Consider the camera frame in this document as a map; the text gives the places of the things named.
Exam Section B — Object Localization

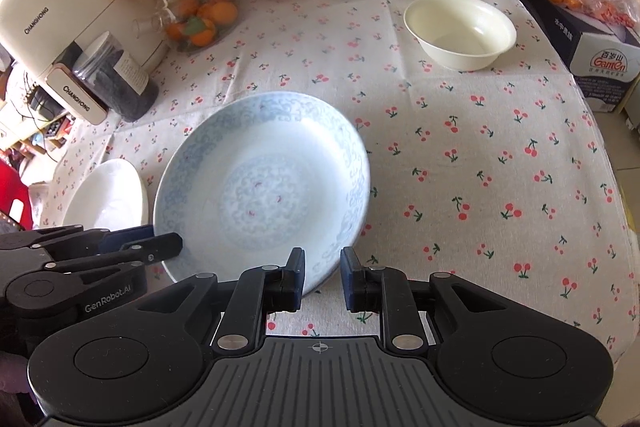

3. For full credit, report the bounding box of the cherry print tablecloth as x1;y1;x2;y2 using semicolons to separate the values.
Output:
40;0;633;358

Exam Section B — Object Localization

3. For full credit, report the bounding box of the blue patterned porcelain plate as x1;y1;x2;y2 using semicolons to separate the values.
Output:
152;92;372;299

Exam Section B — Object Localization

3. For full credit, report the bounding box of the white countertop appliance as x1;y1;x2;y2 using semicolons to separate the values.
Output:
0;0;171;126

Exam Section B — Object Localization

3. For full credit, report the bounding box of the large cream bowl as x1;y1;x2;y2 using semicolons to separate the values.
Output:
403;0;518;71

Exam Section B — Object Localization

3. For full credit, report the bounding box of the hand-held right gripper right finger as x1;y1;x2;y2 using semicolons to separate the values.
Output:
340;247;506;353

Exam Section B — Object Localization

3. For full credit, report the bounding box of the plain white plate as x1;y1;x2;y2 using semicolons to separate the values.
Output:
62;158;150;234

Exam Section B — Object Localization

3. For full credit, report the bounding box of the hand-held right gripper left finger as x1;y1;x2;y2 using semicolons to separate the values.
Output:
142;247;307;354

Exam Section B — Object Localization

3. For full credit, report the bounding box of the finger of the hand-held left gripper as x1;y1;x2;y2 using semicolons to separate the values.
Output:
45;233;182;281
0;225;154;266

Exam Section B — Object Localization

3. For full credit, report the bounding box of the black and white carton box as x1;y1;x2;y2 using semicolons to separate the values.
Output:
515;0;640;114

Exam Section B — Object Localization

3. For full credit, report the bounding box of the clear jar with dark contents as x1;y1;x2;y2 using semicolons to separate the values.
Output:
72;31;160;123

